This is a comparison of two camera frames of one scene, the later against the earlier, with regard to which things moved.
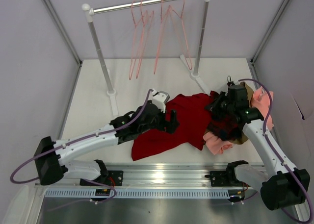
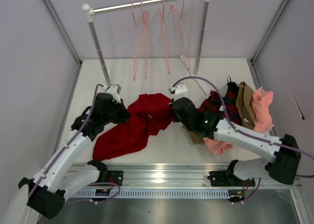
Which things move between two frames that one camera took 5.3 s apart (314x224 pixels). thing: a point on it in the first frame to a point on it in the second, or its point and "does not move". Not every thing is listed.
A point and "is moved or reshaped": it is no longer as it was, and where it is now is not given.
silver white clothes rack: x=90 y=12 does not move
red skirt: x=193 y=116 is moved or reshaped
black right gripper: x=218 y=106 to x=175 y=110
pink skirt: x=260 y=99 does not move
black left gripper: x=163 y=119 to x=121 y=112
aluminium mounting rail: x=151 y=176 does not move
